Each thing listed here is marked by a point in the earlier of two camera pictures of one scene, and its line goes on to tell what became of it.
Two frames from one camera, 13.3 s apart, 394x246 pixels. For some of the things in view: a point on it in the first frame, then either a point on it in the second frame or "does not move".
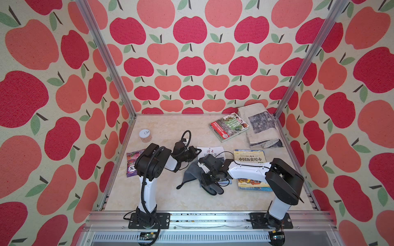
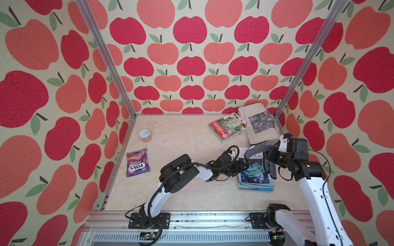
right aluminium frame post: (311, 58) does not move
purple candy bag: (131, 157) does not move
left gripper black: (192, 150) → (239, 169)
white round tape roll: (145, 136) does not move
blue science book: (217, 151) → (255, 178)
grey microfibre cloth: (194, 171) → (269, 166)
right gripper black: (204, 180) → (271, 154)
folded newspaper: (262, 131) does not move
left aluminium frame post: (106, 55) does not move
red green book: (228, 126) does not move
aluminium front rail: (208, 228) does not move
